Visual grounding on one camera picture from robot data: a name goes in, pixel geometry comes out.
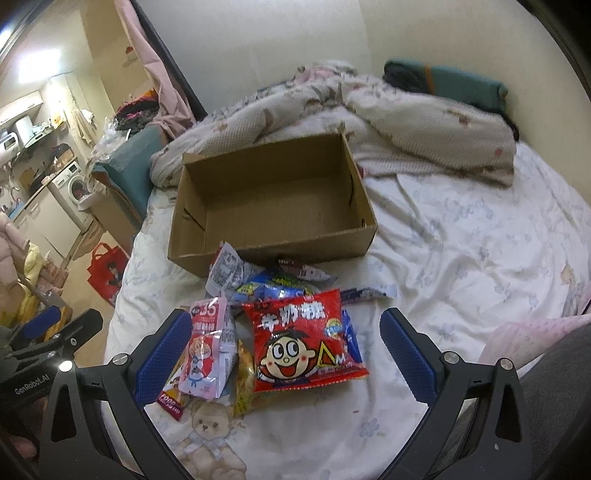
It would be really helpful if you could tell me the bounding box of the red cartoon face candy bag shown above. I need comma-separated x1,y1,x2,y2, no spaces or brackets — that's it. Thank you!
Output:
243,289,369,393

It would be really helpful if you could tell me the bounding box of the white rice cake pack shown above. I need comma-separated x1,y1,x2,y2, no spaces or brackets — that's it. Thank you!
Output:
157,354,190,421

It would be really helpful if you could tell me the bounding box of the pink girl snack pack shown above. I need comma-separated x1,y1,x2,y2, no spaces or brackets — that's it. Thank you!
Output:
178,297,238,400

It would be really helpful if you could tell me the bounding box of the teal pillow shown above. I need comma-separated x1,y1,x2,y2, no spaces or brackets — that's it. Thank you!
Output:
383,58,520,141

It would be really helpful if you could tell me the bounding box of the pink hanging cloth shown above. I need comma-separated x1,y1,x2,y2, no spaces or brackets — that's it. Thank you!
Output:
114,0,195,139

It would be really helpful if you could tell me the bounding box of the brown cardboard box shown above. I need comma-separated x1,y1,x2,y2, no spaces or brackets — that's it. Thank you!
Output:
168,134,378,277

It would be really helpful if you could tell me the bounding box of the red shopping bag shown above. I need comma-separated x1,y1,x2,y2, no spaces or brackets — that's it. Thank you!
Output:
87,242,128,306

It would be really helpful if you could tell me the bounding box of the dark small snack wrapper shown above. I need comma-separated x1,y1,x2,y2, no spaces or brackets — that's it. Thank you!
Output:
277,259,335,284

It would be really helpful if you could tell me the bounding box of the dark blue flat wrapper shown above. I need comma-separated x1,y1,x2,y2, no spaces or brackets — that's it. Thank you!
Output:
341,284,398,305

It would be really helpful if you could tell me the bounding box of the red white printed snack bag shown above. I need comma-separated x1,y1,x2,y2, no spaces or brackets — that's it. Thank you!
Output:
205,242,263,299

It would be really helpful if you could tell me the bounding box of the white bed sheet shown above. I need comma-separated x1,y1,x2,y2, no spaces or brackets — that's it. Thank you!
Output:
105,144,590,479

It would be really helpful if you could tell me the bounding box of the blue angel snack bag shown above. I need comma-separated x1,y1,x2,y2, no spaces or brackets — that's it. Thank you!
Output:
231,281,363,380

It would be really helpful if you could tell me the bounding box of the orange yellow snack bag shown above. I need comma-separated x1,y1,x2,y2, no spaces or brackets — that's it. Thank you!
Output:
233,340,274,417

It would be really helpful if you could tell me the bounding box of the teal cushion on box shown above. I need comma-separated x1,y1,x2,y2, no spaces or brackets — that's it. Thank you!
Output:
89,124,168,228

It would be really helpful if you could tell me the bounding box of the floral quilted duvet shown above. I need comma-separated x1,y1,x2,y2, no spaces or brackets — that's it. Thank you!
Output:
149,61,517,188

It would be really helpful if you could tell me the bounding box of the white washing machine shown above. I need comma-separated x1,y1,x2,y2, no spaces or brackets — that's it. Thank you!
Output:
48,157,92,233

